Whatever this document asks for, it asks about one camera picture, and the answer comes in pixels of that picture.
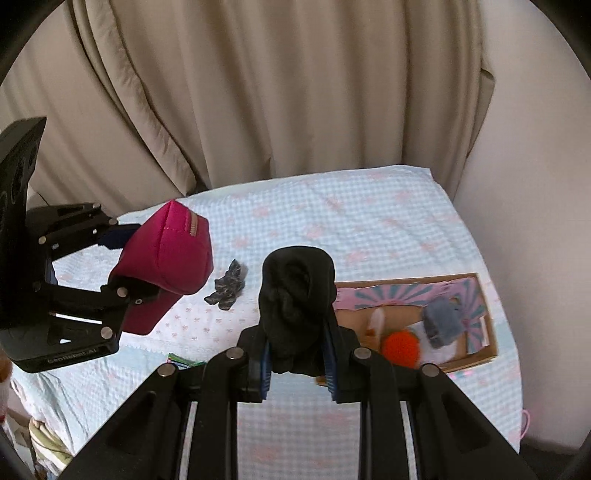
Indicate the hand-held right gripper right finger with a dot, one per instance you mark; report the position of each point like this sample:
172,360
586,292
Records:
330,369

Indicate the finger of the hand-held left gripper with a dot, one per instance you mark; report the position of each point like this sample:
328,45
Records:
124,291
115,235

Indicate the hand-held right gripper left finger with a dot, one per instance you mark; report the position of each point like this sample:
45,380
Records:
264,369

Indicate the pink striped cardboard box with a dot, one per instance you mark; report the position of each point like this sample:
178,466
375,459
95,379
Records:
358,321

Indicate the pink zipper pouch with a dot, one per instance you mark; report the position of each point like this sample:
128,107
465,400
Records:
171,258

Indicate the orange fuzzy ball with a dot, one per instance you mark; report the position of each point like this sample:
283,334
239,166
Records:
400,348

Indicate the black sock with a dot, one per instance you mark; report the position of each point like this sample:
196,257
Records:
295,295

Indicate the light grey cloth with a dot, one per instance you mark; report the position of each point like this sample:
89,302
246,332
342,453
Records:
438,353

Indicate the grey sock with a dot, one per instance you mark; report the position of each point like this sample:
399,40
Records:
443,321

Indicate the green packet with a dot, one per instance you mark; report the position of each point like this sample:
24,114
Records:
184,361

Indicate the dark patterned scrunchie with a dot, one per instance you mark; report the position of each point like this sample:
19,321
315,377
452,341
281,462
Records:
226,286

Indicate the beige curtain panel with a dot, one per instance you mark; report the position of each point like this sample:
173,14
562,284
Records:
92,138
300,92

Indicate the light blue checked bedsheet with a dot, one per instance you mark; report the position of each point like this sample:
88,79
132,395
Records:
346,221

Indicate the folded yellowish cloth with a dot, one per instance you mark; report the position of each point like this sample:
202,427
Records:
48,445

